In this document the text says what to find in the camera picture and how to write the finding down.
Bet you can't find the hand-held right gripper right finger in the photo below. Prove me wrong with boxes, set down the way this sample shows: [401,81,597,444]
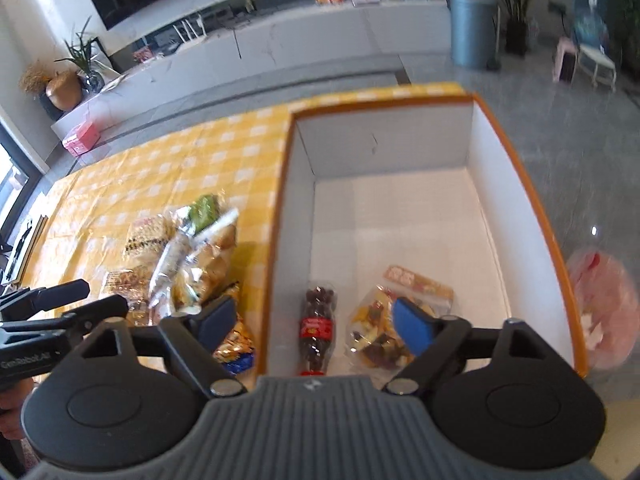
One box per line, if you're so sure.
[382,296,546,396]

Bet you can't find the clear cracker packet black print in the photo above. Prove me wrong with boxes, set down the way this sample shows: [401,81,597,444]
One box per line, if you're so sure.
[122,215,176,266]

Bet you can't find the blue standing board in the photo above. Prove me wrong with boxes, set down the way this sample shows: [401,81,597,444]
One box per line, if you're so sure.
[575,0,621,46]

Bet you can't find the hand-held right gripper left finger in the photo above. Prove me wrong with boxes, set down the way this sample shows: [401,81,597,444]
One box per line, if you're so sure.
[80,294,248,400]

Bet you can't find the gold and blue snack packet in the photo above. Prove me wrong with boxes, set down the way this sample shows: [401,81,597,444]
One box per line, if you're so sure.
[212,285,257,376]

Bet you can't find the yellow checkered tablecloth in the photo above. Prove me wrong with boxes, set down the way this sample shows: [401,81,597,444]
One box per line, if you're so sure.
[20,82,473,376]

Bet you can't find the pink plastic bag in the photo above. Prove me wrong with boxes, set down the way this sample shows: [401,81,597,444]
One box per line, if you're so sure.
[567,247,640,371]

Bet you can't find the green plant in glass vase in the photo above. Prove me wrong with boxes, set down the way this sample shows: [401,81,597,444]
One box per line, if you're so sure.
[55,17,108,93]

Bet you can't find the clear candy bag red header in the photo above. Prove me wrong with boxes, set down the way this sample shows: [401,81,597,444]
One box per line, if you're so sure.
[345,265,455,368]

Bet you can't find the green-topped bread snack packet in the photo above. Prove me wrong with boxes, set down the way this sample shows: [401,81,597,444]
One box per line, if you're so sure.
[148,207,240,321]

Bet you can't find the pink stool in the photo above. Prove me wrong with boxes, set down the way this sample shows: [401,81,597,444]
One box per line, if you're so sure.
[552,37,581,83]

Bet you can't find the tall potted plant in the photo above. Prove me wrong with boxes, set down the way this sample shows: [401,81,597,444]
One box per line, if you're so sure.
[480,0,551,56]

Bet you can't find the white router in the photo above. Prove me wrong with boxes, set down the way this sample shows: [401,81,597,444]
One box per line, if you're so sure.
[175,12,208,41]

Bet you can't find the golden round vase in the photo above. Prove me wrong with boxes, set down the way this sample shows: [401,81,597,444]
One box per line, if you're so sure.
[45,71,83,111]

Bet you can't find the long white tv cabinet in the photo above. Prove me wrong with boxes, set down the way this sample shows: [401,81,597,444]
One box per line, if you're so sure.
[50,0,451,133]

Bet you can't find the person's left hand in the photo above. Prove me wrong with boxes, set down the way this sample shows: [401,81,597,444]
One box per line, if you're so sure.
[0,381,35,443]

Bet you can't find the black chair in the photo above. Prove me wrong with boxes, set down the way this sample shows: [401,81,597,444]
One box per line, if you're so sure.
[0,212,48,286]

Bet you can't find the cola bottle with red label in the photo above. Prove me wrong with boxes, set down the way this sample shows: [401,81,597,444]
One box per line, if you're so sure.
[299,285,337,377]

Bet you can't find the white stool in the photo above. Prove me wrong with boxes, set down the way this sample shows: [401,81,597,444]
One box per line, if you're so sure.
[577,42,618,92]

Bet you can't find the blue trash can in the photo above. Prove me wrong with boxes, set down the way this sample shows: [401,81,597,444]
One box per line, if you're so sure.
[448,0,498,68]

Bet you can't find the dried grass bunch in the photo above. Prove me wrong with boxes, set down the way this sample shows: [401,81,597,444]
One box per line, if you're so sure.
[19,60,51,93]

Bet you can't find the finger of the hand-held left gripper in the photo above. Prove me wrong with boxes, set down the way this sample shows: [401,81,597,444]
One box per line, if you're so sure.
[0,280,92,321]
[0,295,129,345]

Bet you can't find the pink box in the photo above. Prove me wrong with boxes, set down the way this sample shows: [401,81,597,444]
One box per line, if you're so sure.
[62,121,101,157]

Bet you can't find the white box with orange rim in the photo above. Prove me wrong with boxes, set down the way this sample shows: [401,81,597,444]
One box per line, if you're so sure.
[255,91,591,381]

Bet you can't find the clear bag of bread rolls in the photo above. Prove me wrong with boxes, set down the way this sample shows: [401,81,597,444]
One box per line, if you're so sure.
[175,222,238,311]

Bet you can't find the brown biscuit packet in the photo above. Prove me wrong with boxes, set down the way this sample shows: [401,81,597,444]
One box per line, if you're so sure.
[100,267,156,326]

